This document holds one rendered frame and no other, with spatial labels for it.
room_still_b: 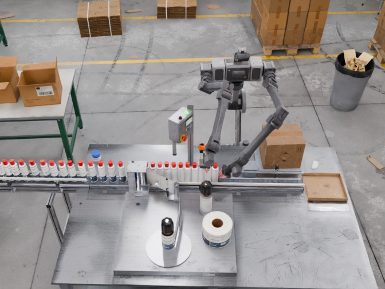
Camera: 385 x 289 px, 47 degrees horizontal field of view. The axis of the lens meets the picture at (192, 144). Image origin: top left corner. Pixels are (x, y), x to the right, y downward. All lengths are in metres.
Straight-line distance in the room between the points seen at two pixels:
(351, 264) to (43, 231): 2.73
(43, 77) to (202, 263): 2.56
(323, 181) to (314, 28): 3.36
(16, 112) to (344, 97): 3.67
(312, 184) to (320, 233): 0.46
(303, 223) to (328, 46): 4.11
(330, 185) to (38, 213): 2.74
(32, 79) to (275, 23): 3.37
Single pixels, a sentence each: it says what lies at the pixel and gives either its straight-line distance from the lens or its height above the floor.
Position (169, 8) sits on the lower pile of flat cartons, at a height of 0.18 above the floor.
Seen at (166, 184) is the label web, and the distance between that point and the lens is 3.25.
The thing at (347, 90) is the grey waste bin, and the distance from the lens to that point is 5.59.
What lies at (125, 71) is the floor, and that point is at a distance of 6.24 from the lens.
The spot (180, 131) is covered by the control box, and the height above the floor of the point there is 1.41.
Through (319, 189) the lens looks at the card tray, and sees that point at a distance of 3.59.
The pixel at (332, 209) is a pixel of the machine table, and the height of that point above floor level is 0.83.
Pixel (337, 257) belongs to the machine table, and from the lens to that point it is 3.25.
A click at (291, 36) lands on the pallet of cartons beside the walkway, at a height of 0.28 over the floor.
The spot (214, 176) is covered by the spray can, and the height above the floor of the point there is 0.98.
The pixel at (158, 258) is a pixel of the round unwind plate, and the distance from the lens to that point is 3.03.
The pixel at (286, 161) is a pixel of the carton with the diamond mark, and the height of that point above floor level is 0.93.
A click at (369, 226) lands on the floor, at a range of 4.59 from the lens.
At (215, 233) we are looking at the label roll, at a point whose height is 1.02.
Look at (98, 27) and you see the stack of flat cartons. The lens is 7.07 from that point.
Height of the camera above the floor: 3.44
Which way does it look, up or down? 43 degrees down
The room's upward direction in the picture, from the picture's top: straight up
